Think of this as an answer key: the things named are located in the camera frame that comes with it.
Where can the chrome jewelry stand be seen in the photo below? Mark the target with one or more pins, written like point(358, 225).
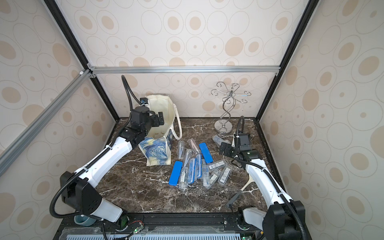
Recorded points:
point(230, 98)

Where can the Starry Night canvas tote bag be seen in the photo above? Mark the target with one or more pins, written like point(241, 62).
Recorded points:
point(157, 145)

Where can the clear case pink compass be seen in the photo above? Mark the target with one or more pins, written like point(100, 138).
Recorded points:
point(195, 148)

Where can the white spatula black handle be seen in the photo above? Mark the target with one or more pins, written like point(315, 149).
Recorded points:
point(234, 198)

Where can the aluminium frame rail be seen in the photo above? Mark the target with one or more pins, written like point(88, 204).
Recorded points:
point(184, 70)
point(29, 134)

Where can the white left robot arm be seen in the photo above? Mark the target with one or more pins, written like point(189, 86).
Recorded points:
point(78, 194)

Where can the clear case blue compass rear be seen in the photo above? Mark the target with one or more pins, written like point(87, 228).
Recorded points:
point(198, 166)

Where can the black corner frame post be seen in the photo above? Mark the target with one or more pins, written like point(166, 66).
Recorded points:
point(302, 25)
point(59, 18)

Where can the clear case blue label stacked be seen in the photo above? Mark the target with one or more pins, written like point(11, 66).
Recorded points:
point(218, 140)

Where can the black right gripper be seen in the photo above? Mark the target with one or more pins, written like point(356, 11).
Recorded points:
point(227, 149)

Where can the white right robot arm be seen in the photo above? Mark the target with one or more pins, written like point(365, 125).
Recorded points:
point(285, 217)

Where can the black corner frame post left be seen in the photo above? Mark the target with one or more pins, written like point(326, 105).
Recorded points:
point(59, 18)

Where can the clear case blue compass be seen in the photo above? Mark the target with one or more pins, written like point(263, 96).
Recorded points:
point(198, 166)
point(191, 173)

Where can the clear case white label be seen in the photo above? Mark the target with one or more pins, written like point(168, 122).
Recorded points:
point(225, 175)

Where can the grey green bowl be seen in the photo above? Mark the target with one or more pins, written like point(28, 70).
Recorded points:
point(84, 221)

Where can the black corner frame post right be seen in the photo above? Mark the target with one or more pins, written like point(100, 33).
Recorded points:
point(302, 25)

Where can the aluminium frame rail back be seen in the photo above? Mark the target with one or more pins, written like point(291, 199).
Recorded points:
point(184, 70)

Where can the clear case with barcode label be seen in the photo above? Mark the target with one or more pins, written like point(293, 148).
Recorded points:
point(217, 165)

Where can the aluminium frame rail left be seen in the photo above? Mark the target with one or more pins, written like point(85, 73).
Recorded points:
point(29, 134)

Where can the clear case blue compass front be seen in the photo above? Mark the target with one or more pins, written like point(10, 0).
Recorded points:
point(191, 173)

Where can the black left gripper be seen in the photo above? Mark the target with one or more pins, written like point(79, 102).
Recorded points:
point(158, 122)

